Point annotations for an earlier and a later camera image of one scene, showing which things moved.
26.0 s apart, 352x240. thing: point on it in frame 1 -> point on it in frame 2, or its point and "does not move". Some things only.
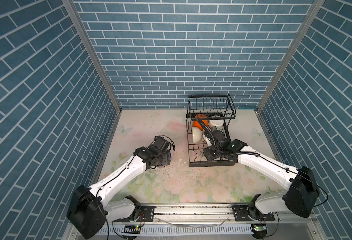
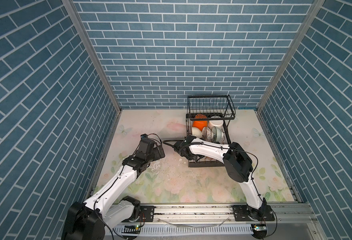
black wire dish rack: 209,140 does not move
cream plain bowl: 197,134 does not move
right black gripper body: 210,153 -> 193,158
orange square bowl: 196,124 does not move
